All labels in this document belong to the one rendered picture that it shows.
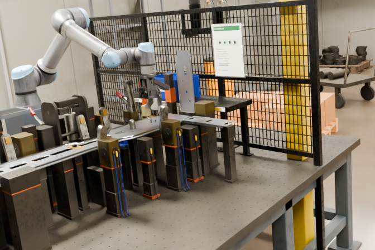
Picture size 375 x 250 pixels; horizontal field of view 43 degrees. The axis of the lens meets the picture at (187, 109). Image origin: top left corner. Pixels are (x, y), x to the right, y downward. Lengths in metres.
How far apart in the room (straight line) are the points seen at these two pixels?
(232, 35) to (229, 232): 1.20
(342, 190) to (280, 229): 0.78
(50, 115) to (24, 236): 0.65
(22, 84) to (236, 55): 1.18
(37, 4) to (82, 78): 1.03
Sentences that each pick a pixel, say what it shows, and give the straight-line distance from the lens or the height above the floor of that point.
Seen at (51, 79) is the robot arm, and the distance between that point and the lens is 2.82.
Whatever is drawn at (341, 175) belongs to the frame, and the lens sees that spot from 3.02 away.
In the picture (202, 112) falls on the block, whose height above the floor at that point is 1.01.
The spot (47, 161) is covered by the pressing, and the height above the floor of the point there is 1.00.
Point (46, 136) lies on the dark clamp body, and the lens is 2.30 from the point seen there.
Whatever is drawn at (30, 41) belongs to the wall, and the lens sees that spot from 5.53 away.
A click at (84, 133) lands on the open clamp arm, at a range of 2.36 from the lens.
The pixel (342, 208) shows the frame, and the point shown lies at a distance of 3.10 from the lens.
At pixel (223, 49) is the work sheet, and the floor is 1.30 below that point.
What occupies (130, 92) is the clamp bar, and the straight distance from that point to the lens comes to 2.55.
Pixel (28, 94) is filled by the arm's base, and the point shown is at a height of 1.18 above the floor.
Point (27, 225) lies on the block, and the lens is 1.92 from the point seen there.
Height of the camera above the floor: 1.58
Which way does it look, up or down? 13 degrees down
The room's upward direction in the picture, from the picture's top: 6 degrees counter-clockwise
